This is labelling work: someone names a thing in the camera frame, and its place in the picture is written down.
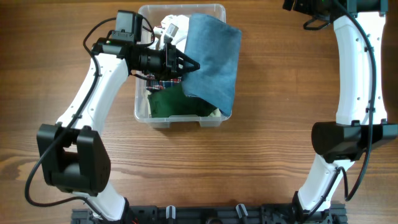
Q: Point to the blue denim jeans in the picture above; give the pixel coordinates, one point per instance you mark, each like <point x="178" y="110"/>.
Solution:
<point x="215" y="45"/>

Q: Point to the white cloth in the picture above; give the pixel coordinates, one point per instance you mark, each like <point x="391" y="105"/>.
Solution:
<point x="182" y="22"/>

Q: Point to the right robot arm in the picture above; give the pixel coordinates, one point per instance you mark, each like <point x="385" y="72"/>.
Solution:
<point x="343" y="146"/>

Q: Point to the cream cloth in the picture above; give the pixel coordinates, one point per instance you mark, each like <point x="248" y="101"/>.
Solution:
<point x="217" y="113"/>

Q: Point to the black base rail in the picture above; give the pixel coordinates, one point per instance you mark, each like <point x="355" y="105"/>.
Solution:
<point x="267" y="213"/>

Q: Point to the dark green cloth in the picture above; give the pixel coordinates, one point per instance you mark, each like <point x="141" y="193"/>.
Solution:
<point x="174" y="104"/>

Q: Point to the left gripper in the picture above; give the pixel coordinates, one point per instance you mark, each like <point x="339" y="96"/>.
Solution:
<point x="171" y="66"/>

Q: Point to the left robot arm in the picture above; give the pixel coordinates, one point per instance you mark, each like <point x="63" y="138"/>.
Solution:
<point x="72" y="155"/>

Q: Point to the plaid flannel shirt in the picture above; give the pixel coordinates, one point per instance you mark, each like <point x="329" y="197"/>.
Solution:
<point x="155" y="85"/>

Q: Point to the clear plastic storage bin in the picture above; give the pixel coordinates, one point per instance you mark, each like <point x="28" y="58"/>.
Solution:
<point x="155" y="13"/>

